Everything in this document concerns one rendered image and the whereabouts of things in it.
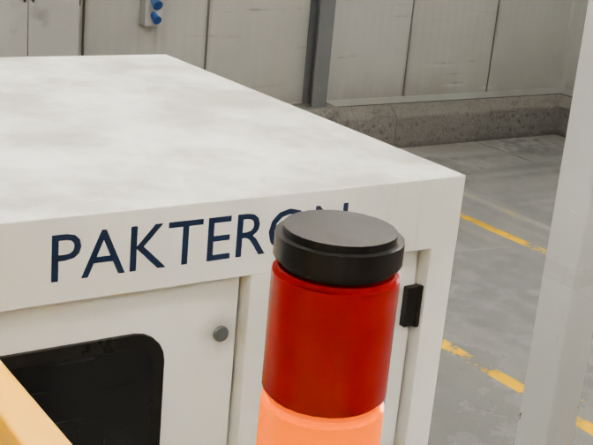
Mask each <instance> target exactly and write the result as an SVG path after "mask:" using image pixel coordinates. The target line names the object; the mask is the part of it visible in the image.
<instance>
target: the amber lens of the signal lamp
mask: <svg viewBox="0 0 593 445"><path fill-rule="evenodd" d="M383 417H384V402H383V403H382V404H381V405H379V406H378V407H376V408H375V409H373V410H371V411H369V412H367V413H365V414H362V415H359V416H355V417H350V418H344V419H326V418H318V417H312V416H308V415H304V414H301V413H297V412H294V411H291V410H289V409H286V408H284V407H283V406H281V405H280V404H278V403H277V402H275V401H274V399H272V398H271V397H270V396H269V395H268V394H267V393H266V391H265V390H264V389H262V391H261V395H260V402H259V422H258V432H257V442H256V445H380V438H381V431H382V424H383Z"/></svg>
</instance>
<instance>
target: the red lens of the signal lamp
mask: <svg viewBox="0 0 593 445"><path fill-rule="evenodd" d="M400 282H401V279H400V275H399V274H398V272H397V273H395V274H393V275H391V276H390V277H389V278H387V279H386V280H384V281H382V282H378V283H372V284H364V285H339V284H331V283H321V282H316V281H312V280H309V279H306V278H303V277H301V276H298V275H295V274H293V273H291V272H289V271H288V270H287V269H286V268H285V267H284V266H283V265H282V264H281V263H280V262H279V261H278V260H275V261H273V265H272V269H271V279H270V290H269V299H268V310H267V321H266V340H265V350H264V361H263V371H262V382H261V383H262V386H263V389H264V390H265V391H266V393H267V394H268V395H269V396H270V397H271V398H272V399H274V401H275V402H277V403H278V404H280V405H281V406H283V407H284V408H286V409H289V410H291V411H294V412H297V413H301V414H304V415H308V416H312V417H318V418H326V419H344V418H350V417H355V416H359V415H362V414H365V413H367V412H369V411H371V410H373V409H375V408H376V407H378V406H379V405H381V404H382V403H383V401H384V399H385V398H386V395H387V382H388V375H389V367H390V360H391V353H392V346H393V339H394V325H395V318H396V311H397V304H398V297H399V289H400Z"/></svg>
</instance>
